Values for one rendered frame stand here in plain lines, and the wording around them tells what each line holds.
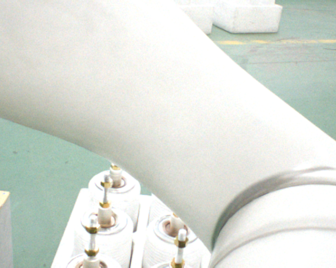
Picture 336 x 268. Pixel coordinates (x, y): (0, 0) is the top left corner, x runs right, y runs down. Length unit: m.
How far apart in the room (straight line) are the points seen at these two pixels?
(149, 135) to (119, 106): 0.02
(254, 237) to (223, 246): 0.02
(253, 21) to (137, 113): 3.10
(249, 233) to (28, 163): 1.27
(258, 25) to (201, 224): 3.11
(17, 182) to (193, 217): 1.13
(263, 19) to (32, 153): 2.21
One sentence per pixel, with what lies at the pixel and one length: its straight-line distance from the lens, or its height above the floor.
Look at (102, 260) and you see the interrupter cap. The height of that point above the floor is 0.25.
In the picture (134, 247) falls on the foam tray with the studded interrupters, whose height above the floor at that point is 0.18.
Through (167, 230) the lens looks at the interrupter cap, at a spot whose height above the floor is 0.25.
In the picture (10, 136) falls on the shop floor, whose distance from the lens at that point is 1.57.
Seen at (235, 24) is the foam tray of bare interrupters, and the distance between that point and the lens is 3.19.
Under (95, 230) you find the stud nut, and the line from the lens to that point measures 0.62.
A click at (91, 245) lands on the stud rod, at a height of 0.30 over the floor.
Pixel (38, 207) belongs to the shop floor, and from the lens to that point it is 1.23.
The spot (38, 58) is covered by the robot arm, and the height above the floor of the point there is 0.67.
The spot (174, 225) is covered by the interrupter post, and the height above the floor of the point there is 0.27.
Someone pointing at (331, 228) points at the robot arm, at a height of 0.63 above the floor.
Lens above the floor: 0.72
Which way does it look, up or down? 26 degrees down
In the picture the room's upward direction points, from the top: 7 degrees clockwise
